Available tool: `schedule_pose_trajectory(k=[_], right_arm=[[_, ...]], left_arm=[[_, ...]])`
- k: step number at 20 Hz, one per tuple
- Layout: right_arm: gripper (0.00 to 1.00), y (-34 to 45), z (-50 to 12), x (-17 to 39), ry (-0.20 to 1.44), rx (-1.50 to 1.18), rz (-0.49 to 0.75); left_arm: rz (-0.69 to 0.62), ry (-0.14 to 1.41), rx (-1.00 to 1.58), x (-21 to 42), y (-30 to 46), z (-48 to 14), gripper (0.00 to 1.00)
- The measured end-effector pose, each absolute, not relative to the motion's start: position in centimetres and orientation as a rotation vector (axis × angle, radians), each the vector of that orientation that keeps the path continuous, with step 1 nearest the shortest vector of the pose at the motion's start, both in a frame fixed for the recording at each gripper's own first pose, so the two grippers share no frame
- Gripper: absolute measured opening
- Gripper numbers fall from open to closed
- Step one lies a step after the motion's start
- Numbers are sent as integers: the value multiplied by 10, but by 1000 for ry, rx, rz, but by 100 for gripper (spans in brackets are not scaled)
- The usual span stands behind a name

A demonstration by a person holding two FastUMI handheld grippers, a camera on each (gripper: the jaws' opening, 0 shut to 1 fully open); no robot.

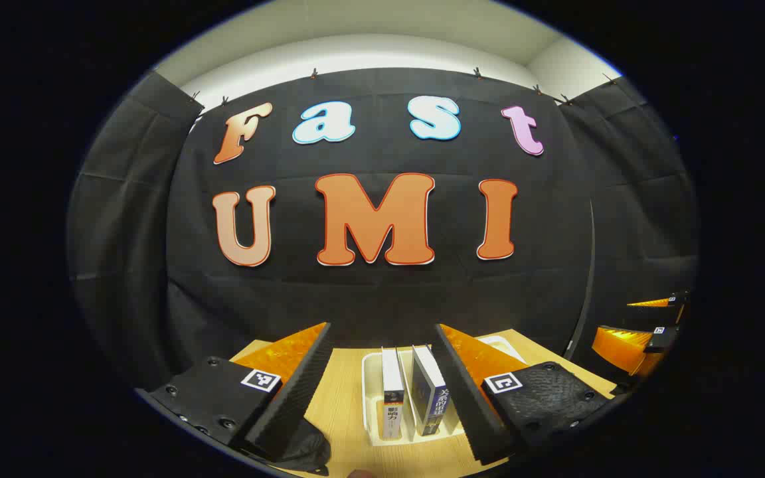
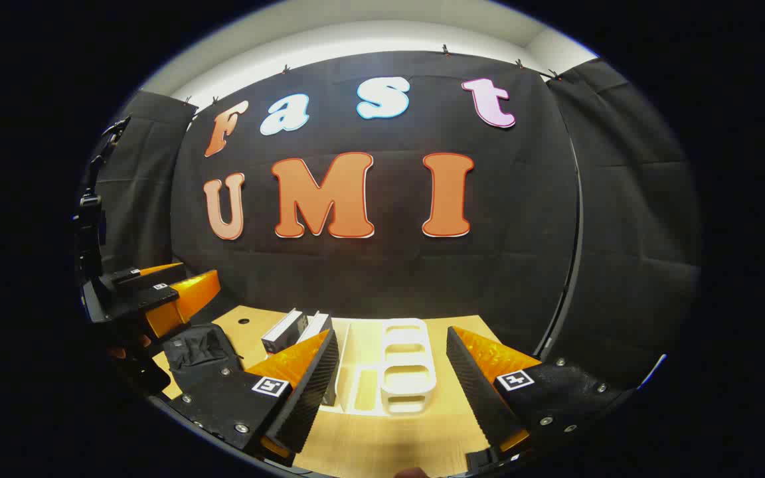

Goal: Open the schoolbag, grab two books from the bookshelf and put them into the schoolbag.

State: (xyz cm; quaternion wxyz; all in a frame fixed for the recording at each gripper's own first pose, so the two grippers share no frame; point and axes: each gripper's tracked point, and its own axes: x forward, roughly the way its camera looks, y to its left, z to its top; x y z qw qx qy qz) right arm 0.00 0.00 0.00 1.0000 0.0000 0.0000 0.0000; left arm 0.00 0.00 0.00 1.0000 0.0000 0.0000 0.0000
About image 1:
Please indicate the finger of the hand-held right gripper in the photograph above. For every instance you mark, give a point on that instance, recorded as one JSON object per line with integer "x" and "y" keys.
{"x": 678, "y": 299}
{"x": 661, "y": 340}

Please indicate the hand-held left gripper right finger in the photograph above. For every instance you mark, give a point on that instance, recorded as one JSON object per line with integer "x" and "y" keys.
{"x": 465, "y": 398}

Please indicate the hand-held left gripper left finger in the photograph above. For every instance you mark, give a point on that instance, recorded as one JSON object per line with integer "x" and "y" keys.
{"x": 293, "y": 398}

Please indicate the dark blue book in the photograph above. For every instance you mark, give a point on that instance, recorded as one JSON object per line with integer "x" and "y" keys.
{"x": 430, "y": 392}

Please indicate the black schoolbag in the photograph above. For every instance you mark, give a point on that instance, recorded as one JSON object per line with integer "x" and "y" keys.
{"x": 303, "y": 451}

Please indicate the white portrait cover book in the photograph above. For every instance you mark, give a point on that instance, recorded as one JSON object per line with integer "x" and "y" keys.
{"x": 392, "y": 385}

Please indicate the white bookshelf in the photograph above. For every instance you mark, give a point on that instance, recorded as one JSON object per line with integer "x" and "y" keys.
{"x": 370, "y": 398}

